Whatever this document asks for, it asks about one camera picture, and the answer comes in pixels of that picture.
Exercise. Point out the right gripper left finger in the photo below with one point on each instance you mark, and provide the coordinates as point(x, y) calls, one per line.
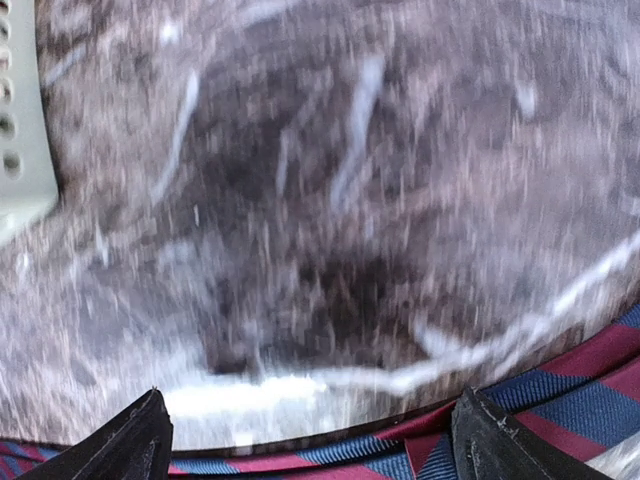
point(135, 444)

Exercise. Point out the red navy striped tie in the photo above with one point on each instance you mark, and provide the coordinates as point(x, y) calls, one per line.
point(547, 423)

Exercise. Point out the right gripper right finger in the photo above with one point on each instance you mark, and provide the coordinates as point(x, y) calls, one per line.
point(488, 442)

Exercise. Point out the green perforated plastic basket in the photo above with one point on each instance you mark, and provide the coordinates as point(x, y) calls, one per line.
point(29, 189)

